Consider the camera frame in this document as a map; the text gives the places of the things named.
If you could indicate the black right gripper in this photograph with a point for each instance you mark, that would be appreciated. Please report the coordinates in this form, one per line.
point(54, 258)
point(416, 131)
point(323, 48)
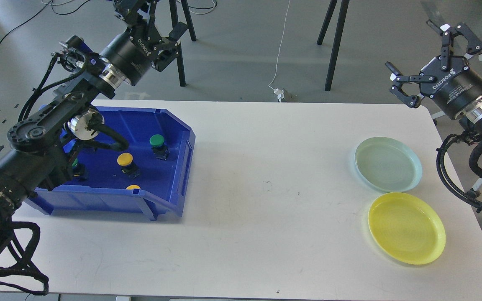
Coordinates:
point(454, 85)

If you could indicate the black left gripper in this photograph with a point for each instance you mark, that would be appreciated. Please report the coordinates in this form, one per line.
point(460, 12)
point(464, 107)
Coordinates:
point(141, 48)

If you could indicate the yellow push button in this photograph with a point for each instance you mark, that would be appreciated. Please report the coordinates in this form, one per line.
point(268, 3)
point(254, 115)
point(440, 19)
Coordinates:
point(128, 166)

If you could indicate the green push button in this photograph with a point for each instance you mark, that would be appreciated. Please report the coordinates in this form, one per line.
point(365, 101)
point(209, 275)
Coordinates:
point(79, 171)
point(158, 146)

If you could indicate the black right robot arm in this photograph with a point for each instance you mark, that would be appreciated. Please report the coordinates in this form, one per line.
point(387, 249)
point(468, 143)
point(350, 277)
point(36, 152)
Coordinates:
point(407, 89)

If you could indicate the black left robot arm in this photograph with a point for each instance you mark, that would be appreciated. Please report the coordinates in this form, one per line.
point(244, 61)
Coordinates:
point(58, 120)

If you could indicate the light green plate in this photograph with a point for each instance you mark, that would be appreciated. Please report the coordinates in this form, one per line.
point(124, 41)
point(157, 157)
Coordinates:
point(387, 165)

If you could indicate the yellow button at bin front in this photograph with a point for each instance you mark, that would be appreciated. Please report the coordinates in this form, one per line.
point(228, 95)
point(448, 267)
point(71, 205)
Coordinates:
point(133, 187)

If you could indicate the yellow plate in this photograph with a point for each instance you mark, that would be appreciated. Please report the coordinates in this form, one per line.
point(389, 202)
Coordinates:
point(406, 228)

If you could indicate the black tripod leg right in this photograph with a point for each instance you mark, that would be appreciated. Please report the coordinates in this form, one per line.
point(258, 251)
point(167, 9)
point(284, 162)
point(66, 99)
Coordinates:
point(337, 38)

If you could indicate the blue plastic bin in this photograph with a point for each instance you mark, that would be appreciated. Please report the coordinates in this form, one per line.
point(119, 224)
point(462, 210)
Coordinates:
point(162, 183)

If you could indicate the white power adapter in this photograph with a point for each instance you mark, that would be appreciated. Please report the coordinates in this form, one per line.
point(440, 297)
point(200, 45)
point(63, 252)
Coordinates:
point(282, 95)

